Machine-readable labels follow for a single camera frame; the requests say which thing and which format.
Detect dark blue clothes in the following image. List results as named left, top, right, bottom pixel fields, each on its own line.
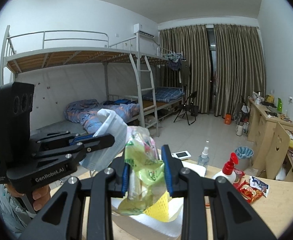
left=101, top=99, right=138, bottom=105

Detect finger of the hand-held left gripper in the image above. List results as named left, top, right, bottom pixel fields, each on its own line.
left=33, top=134, right=115, bottom=167
left=30, top=131, right=95, bottom=153

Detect blue orange patterned quilt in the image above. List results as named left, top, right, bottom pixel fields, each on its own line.
left=66, top=99, right=140, bottom=134

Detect person's left forearm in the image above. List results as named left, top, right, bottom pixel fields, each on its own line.
left=0, top=190, right=38, bottom=233

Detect wooden desk with drawers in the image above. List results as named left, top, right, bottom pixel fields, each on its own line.
left=248, top=97, right=293, bottom=155

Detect olive curtain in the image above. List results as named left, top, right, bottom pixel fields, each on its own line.
left=159, top=24, right=212, bottom=114
left=213, top=24, right=265, bottom=117

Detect hanging dark blue garment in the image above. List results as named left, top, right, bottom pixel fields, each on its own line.
left=168, top=59, right=182, bottom=72

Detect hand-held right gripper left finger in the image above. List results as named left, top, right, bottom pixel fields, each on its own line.
left=19, top=158, right=130, bottom=240

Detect white lotion bottle red pump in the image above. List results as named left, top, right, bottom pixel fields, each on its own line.
left=213, top=153, right=238, bottom=184

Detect white air conditioner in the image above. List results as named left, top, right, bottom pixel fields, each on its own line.
left=133, top=23, right=155, bottom=38

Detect trash bin with blue bag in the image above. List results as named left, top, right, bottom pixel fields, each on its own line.
left=235, top=145, right=254, bottom=170

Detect black folding chair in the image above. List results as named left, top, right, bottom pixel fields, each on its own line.
left=173, top=91, right=199, bottom=125

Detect blue checked bedding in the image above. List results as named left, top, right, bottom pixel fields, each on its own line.
left=143, top=87, right=184, bottom=103

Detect blue face mask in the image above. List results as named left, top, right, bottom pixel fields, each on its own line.
left=80, top=109, right=128, bottom=172

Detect wooden chair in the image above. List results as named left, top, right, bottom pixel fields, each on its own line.
left=273, top=121, right=293, bottom=178

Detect person's left hand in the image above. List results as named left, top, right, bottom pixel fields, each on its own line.
left=8, top=184, right=50, bottom=212

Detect white metal bunk bed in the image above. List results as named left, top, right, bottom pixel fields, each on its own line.
left=136, top=36, right=187, bottom=120
left=3, top=25, right=159, bottom=137

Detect white foam box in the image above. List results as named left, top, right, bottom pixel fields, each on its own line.
left=110, top=159, right=207, bottom=240

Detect white blue snack packet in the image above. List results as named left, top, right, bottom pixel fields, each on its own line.
left=250, top=176, right=269, bottom=197

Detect green pink plastic packet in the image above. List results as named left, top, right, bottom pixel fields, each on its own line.
left=118, top=126, right=165, bottom=217

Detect white handheld device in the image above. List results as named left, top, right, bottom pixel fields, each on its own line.
left=171, top=151, right=192, bottom=160

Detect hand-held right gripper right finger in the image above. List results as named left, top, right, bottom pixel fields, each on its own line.
left=161, top=144, right=277, bottom=240

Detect hanging dark green garment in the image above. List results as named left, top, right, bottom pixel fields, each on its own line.
left=180, top=60, right=190, bottom=85

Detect black tripod stand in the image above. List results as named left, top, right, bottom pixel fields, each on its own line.
left=240, top=95, right=252, bottom=120

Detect clear spray bottle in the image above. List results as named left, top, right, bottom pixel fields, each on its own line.
left=198, top=147, right=209, bottom=167

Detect yellow foam net sleeve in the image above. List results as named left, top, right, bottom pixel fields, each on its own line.
left=144, top=192, right=172, bottom=223

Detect red snack packet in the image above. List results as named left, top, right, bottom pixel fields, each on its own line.
left=233, top=170, right=245, bottom=190
left=239, top=182, right=264, bottom=204

